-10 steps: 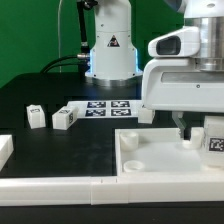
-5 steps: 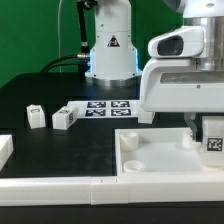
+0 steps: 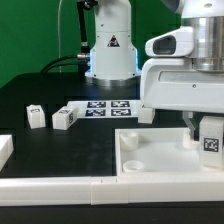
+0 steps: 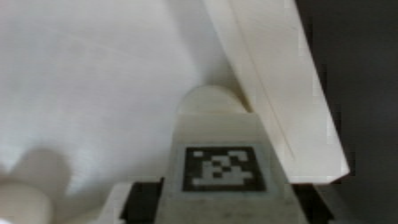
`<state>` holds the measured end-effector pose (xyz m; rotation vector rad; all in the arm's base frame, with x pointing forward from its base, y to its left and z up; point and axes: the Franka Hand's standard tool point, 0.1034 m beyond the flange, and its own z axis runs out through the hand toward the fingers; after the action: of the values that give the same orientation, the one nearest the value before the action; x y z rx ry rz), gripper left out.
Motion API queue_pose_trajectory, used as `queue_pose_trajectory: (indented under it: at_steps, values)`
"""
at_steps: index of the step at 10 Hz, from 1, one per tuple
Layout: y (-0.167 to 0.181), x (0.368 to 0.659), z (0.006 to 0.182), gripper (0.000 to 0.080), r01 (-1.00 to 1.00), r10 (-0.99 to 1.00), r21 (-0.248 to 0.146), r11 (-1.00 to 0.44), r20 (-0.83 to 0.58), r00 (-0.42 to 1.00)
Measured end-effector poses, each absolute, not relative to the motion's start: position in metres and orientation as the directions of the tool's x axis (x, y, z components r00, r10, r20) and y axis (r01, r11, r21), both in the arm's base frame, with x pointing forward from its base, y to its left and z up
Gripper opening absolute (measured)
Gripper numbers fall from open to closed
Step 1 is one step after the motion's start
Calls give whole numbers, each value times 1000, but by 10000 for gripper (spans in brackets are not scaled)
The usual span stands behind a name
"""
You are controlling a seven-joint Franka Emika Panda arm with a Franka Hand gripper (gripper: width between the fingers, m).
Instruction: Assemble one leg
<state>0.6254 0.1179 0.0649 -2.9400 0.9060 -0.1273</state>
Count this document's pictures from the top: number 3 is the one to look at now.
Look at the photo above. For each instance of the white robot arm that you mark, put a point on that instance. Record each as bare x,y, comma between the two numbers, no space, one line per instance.
113,59

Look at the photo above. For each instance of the white left obstacle block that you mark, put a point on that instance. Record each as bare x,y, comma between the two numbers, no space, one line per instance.
6,149

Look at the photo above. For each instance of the fiducial marker sheet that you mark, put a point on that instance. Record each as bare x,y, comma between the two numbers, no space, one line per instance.
106,108

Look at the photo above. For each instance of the white front obstacle bar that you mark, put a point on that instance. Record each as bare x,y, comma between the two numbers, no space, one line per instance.
112,190

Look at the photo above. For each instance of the white square tabletop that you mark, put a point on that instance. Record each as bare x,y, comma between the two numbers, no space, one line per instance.
146,150

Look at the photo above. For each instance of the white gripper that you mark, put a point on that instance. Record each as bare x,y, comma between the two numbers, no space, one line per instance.
169,81

